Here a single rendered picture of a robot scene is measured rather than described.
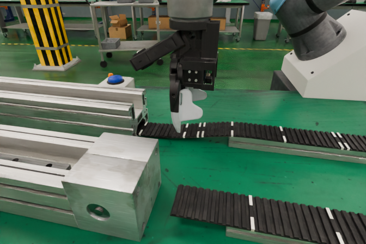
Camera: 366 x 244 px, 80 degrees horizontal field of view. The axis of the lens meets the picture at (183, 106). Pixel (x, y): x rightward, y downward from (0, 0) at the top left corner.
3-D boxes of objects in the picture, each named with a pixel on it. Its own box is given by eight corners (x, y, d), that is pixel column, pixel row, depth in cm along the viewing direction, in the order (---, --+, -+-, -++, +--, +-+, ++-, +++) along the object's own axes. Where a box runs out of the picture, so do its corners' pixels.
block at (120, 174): (165, 172, 39) (163, 129, 35) (140, 242, 29) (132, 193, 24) (119, 165, 41) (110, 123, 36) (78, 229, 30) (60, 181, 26)
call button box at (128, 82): (136, 95, 67) (134, 76, 64) (122, 111, 58) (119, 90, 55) (112, 93, 68) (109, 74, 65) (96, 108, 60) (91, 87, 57)
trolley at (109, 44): (162, 55, 382) (158, -10, 333) (163, 65, 334) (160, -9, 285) (101, 57, 371) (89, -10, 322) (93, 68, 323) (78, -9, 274)
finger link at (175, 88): (176, 114, 39) (179, 65, 37) (168, 113, 39) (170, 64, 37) (182, 109, 43) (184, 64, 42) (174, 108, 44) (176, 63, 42)
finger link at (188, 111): (200, 140, 41) (203, 91, 39) (169, 136, 42) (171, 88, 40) (201, 134, 44) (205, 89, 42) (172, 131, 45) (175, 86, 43)
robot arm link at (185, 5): (160, -10, 32) (174, -11, 39) (162, 23, 34) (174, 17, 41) (211, -9, 31) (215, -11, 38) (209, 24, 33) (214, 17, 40)
